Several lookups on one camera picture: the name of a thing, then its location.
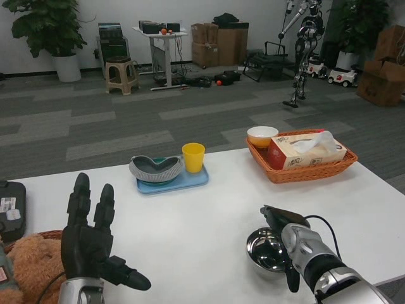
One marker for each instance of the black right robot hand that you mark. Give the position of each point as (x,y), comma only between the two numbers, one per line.
(281,218)

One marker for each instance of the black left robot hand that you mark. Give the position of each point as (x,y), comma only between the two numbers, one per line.
(85,253)

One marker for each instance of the metal bowl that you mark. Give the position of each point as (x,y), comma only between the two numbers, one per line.
(262,253)

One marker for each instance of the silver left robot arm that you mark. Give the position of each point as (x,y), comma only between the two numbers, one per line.
(82,291)

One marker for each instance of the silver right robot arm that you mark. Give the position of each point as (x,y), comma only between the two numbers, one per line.
(316,253)

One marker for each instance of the white and orange bowl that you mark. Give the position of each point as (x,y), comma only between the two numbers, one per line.
(261,137)

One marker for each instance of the brown wicker basket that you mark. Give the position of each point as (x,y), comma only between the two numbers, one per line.
(47,234)

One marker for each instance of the orange wicker basket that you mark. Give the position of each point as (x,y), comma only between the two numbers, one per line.
(300,175)

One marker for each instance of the brown teddy bear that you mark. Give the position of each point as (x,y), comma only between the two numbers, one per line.
(34,263)

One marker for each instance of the red and beige tissue box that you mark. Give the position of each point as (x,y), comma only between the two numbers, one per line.
(281,156)

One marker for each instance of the black plastic case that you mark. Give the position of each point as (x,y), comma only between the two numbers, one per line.
(12,218)

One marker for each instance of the grey plush item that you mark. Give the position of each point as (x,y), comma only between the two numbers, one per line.
(6,269)

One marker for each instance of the light blue tray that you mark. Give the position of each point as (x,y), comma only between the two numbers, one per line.
(196,180)

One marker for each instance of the grey heart-shaped knitted basket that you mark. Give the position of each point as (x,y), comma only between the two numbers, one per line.
(139,169)

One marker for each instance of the green plate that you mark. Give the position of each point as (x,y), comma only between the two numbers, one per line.
(158,183)

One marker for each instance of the yellow plastic cup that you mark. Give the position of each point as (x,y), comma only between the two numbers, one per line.
(193,158)

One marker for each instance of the black floor bag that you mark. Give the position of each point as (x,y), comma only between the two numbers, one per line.
(231,77)

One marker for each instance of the white toy car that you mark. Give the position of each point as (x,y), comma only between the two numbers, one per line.
(316,68)
(341,77)

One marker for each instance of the black folding chair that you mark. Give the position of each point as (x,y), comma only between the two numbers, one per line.
(269,60)

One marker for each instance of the black flat floor case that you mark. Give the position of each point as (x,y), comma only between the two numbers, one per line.
(199,82)

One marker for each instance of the big cardboard box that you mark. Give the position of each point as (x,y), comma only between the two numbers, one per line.
(379,85)

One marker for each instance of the large cardboard box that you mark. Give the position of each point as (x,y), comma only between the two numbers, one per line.
(232,47)

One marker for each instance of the small cardboard box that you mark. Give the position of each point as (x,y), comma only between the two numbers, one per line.
(202,33)
(204,55)

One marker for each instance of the beige plastic stool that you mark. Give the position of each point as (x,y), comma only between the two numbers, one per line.
(121,74)

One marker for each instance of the silver humanoid robot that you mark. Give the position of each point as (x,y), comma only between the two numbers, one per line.
(308,35)

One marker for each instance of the white round plant pot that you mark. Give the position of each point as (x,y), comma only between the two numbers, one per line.
(66,68)

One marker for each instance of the white standing desk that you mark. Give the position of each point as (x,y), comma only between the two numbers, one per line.
(169,60)

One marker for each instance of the stacked cardboard box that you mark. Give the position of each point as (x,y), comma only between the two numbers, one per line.
(390,44)

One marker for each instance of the black bag on boxes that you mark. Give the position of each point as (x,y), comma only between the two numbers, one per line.
(226,18)

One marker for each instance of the tall green potted plant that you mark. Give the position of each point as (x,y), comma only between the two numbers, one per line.
(360,25)

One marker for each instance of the small black desk device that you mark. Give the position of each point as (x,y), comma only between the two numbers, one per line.
(173,27)

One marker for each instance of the wide black desk device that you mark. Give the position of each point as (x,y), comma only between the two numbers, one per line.
(150,27)

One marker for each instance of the large green potted plant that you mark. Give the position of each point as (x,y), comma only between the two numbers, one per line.
(47,22)

